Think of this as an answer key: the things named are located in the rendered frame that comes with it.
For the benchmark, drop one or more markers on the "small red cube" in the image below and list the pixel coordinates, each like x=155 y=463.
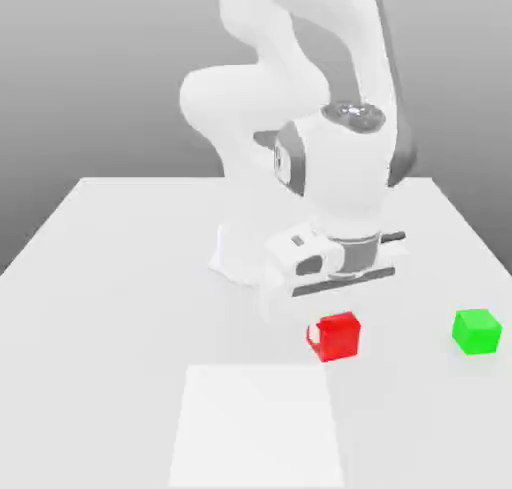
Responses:
x=340 y=337

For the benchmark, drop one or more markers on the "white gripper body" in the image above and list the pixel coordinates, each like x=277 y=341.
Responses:
x=344 y=287

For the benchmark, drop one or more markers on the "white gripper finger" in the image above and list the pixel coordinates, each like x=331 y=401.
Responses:
x=315 y=335

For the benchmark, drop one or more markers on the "small green cube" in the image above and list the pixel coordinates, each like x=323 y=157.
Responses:
x=476 y=332

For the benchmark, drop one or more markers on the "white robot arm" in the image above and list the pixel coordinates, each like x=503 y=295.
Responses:
x=344 y=169

